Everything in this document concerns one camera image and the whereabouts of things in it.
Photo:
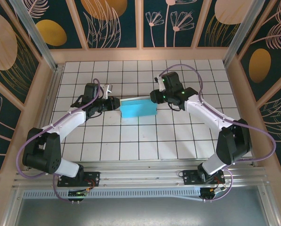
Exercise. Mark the aluminium corner post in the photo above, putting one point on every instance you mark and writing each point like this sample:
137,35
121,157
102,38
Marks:
244,28
34,30

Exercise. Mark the aluminium side rail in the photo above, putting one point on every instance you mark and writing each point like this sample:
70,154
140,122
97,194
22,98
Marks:
43,117

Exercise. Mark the teal and white paper box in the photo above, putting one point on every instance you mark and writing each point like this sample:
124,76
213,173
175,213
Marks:
138,109

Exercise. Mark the aluminium mounting rail frame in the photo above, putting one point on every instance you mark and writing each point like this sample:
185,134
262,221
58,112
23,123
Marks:
142,174

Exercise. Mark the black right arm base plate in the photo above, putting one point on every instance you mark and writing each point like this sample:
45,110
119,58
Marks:
190,177

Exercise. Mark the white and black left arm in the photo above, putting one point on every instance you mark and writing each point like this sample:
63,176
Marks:
67,122

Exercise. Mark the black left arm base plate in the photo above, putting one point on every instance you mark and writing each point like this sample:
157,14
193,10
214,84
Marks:
94,177

